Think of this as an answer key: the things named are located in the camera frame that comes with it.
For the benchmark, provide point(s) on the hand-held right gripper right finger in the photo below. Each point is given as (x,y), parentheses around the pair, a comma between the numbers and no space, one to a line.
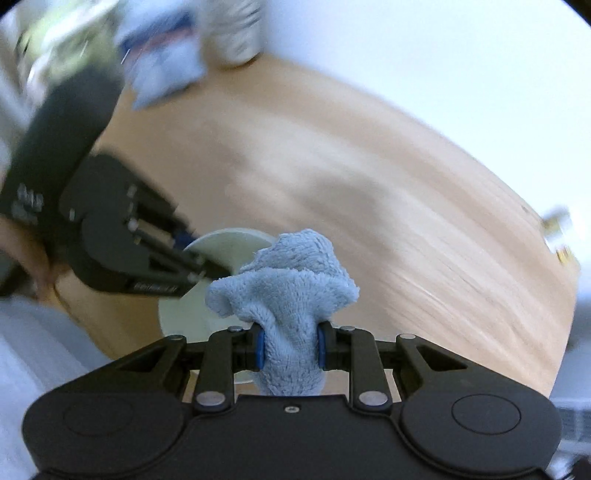
(322,354)

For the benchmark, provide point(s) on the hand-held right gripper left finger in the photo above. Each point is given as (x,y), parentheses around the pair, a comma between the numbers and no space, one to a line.
(258,353)

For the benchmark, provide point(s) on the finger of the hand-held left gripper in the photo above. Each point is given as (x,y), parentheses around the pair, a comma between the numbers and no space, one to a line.
(157,207)
(171,277)

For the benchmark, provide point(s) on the pale green plate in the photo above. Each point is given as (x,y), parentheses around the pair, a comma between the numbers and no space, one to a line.
(184,318)

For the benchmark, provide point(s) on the light blue terry cloth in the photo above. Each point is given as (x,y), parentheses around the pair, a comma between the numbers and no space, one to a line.
(286,295)

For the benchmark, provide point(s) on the person's left hand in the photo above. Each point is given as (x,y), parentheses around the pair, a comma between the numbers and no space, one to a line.
(27,258)

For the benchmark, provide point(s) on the green and white packet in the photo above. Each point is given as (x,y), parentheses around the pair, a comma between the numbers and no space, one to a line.
(64,37)

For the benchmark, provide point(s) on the blue and white packet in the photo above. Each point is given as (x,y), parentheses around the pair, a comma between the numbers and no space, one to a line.
(161,50)

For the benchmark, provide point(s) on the white garment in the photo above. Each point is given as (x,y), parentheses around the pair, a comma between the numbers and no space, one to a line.
(32,369)

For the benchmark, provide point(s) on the silver can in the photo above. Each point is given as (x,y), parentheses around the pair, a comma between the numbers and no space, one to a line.
(235,32)

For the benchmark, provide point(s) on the small yellow and white object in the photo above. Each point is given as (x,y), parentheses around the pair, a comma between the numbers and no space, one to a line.
(559,235)

